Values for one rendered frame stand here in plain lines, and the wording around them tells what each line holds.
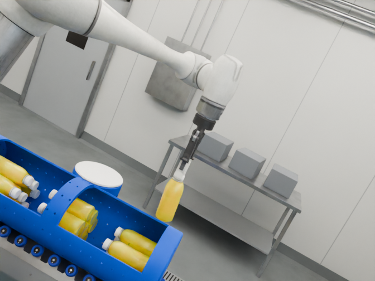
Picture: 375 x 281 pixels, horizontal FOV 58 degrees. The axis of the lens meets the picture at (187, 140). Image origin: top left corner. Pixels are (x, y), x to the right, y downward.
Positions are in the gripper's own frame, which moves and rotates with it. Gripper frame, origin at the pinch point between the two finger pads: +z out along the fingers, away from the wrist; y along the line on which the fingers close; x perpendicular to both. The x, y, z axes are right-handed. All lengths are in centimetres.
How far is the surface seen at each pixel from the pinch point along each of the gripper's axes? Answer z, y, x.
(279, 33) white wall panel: -107, 333, -3
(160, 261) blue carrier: 29.2, -11.3, -7.6
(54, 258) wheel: 50, -10, 28
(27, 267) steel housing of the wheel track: 58, -12, 36
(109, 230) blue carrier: 43.4, 12.5, 18.6
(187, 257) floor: 147, 201, -22
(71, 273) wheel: 51, -11, 19
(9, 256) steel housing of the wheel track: 57, -12, 44
